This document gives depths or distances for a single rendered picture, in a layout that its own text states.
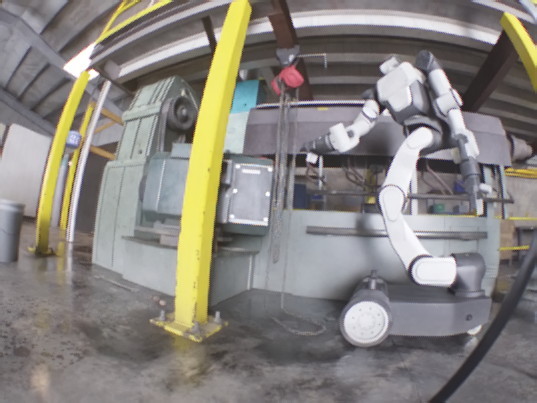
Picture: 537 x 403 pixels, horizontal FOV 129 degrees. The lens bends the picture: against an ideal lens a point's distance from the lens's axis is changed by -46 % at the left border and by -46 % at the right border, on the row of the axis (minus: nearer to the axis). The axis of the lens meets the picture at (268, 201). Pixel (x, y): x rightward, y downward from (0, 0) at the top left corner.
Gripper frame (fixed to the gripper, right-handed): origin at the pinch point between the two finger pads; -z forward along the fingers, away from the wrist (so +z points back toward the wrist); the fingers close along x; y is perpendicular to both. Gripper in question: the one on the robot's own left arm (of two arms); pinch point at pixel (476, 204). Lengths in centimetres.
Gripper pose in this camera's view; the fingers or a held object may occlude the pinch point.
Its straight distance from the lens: 104.5
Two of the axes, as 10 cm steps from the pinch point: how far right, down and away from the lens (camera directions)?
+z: 1.1, -9.4, 3.2
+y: 4.5, -2.4, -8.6
